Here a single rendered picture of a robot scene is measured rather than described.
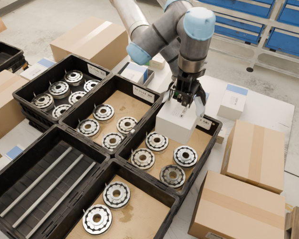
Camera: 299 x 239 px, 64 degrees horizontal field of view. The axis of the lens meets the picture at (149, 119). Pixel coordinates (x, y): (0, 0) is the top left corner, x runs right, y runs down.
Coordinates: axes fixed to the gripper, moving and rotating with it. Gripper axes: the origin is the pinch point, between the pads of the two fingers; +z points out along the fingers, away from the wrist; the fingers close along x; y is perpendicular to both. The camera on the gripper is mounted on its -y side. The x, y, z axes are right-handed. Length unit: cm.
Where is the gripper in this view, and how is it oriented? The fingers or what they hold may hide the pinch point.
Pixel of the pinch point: (183, 108)
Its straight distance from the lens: 85.9
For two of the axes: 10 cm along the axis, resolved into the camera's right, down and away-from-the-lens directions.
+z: -0.3, 6.3, 7.7
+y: -4.6, 6.8, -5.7
